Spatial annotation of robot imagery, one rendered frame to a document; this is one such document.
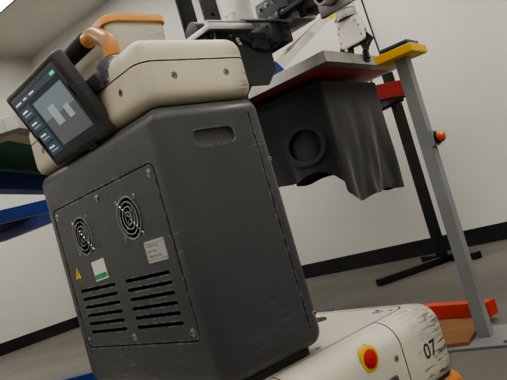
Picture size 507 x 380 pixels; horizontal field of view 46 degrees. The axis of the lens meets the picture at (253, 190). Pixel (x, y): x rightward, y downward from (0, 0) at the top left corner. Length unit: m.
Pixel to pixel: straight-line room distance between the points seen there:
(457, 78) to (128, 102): 3.31
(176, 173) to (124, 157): 0.14
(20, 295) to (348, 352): 5.46
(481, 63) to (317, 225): 1.70
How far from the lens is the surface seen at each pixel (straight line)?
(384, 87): 3.52
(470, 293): 2.03
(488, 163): 4.16
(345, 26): 2.24
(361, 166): 2.15
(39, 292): 6.56
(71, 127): 1.23
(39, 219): 3.66
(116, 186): 1.17
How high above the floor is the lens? 0.55
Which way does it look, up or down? 3 degrees up
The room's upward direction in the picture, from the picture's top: 16 degrees counter-clockwise
